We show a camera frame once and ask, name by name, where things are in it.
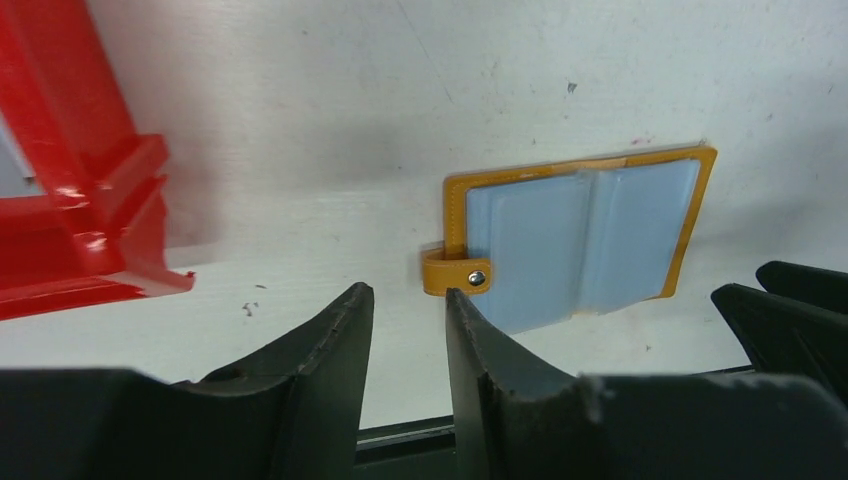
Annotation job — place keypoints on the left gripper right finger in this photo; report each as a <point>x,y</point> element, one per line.
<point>518,417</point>

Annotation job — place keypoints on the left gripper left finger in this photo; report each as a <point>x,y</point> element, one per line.
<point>290,410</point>

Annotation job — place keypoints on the yellow leather card holder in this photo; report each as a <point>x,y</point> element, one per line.
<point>534,245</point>

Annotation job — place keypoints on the red plastic tray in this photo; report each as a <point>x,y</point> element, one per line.
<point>88,226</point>

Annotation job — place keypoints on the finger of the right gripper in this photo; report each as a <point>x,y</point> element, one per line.
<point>796,324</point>

